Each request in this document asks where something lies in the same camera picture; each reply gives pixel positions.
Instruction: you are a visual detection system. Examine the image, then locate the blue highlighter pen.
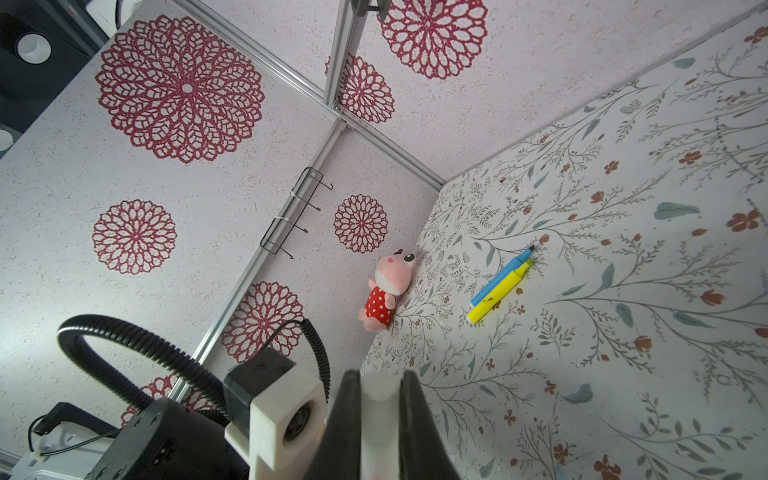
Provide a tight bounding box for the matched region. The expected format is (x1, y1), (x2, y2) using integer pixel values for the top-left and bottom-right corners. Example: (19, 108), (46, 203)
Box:
(470, 245), (535, 307)

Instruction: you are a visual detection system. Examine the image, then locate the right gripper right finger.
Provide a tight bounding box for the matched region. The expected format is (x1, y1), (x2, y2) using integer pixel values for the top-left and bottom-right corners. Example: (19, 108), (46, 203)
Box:
(398, 370), (459, 480)

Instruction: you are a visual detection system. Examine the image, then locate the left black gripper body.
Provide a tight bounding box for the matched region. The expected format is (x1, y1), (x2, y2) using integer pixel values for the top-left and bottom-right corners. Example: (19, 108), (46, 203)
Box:
(86, 399), (249, 480)

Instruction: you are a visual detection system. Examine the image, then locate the clear highlighter cap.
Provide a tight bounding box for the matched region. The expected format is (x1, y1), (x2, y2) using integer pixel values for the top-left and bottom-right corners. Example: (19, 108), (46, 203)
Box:
(360, 372), (401, 479)

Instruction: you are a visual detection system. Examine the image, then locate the pink plush toy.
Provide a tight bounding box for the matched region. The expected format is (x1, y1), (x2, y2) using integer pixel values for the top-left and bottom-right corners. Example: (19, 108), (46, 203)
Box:
(358, 249), (415, 333)

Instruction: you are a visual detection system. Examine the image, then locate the black wire wall rack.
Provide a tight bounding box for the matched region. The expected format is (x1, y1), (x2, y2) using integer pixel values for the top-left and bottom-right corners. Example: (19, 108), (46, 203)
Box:
(259, 167), (334, 260)

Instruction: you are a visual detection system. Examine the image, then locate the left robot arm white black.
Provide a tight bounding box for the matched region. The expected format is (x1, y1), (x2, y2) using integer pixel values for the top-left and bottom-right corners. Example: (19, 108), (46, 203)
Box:
(9, 399), (249, 479)

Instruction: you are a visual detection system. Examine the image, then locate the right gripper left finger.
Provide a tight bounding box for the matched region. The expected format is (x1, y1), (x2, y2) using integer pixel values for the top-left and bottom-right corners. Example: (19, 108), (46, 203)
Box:
(303, 370), (362, 480)

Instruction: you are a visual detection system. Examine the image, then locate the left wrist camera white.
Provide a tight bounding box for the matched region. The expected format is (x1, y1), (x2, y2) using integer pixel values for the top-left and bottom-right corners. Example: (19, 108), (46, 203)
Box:
(223, 347), (327, 479)

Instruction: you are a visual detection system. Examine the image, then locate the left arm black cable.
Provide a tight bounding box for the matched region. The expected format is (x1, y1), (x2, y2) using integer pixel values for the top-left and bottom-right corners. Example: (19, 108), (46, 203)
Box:
(56, 314), (332, 421)

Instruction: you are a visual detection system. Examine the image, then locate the yellow highlighter pen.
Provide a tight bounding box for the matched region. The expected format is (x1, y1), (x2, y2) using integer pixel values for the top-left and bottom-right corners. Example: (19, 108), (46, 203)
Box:
(467, 259), (533, 324)

